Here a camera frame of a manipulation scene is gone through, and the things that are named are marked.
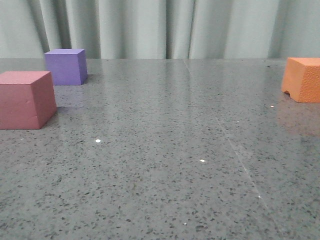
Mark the purple foam cube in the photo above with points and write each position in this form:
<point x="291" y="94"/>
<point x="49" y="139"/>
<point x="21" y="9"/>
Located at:
<point x="67" y="66"/>

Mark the pale green curtain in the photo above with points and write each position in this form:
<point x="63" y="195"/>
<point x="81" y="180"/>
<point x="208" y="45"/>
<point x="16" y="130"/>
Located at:
<point x="161" y="29"/>

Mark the red foam cube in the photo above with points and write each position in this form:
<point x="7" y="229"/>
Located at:
<point x="27" y="99"/>

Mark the orange foam cube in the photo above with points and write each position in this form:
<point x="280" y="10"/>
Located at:
<point x="301" y="79"/>

